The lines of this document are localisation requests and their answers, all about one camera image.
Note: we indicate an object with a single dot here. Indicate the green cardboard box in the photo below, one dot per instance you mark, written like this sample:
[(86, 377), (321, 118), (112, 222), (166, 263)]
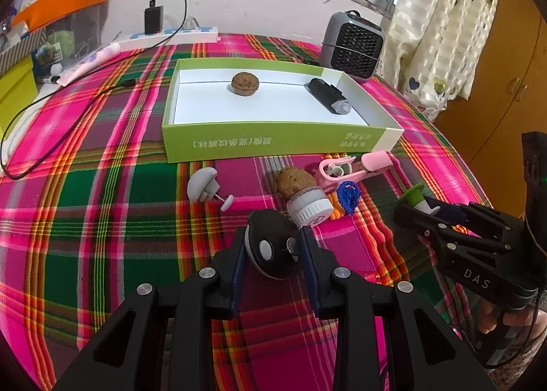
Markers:
[(273, 139)]

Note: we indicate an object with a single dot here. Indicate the small black device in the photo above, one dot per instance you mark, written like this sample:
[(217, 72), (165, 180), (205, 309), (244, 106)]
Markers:
[(323, 92)]

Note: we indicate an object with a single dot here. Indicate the black and white suction hook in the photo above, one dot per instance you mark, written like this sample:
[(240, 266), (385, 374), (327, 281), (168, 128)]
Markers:
[(269, 245)]

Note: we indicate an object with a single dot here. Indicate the small blue printed box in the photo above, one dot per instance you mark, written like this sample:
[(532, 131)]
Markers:
[(46, 55)]

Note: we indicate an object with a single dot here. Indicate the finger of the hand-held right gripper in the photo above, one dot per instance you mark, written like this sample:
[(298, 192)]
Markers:
[(421, 222), (448, 210)]

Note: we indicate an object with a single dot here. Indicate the pink clip with loop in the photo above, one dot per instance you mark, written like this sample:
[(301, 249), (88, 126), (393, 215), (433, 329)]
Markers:
[(331, 179)]

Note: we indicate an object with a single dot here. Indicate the white and pink tube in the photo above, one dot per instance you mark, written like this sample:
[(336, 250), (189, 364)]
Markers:
[(87, 63)]

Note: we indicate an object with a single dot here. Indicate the heart print curtain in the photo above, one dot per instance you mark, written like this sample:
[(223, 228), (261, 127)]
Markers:
[(448, 23)]

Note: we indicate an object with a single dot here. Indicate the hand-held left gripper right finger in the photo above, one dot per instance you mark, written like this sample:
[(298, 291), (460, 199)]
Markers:
[(310, 265)]

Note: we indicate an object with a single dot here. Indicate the white ribbed-cap jar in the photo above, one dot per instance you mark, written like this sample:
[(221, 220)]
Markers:
[(310, 207)]

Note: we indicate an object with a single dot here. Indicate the wooden cabinet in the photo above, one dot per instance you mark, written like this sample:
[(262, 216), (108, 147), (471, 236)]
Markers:
[(513, 87)]

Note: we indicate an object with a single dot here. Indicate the light pink clip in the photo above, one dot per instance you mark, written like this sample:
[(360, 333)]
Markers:
[(376, 160)]

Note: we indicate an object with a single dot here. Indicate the green suction hook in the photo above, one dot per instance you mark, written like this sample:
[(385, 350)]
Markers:
[(415, 196)]

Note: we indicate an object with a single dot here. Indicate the clear storage bin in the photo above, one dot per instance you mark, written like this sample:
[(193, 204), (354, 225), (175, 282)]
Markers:
[(81, 28)]

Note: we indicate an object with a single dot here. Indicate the person's right hand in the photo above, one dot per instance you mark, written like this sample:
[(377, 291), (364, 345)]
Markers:
[(487, 316)]

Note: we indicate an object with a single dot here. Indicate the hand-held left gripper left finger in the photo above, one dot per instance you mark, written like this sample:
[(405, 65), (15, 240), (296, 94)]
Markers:
[(237, 260)]

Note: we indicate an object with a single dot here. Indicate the yellow-green box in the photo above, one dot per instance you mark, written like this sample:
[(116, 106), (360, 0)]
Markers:
[(15, 92)]

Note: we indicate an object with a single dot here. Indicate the brown walnut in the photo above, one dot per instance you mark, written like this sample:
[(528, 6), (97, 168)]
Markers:
[(245, 83), (295, 184)]

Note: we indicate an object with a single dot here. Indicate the white power strip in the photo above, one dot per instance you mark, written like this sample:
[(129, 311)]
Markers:
[(171, 35)]

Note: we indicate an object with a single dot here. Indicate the black charger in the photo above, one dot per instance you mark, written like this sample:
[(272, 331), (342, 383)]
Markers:
[(154, 20)]

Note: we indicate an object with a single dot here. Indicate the grey fan heater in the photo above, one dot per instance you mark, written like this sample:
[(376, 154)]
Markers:
[(354, 45)]

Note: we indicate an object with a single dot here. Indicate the plaid blanket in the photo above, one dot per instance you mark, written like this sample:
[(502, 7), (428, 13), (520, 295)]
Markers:
[(107, 211)]

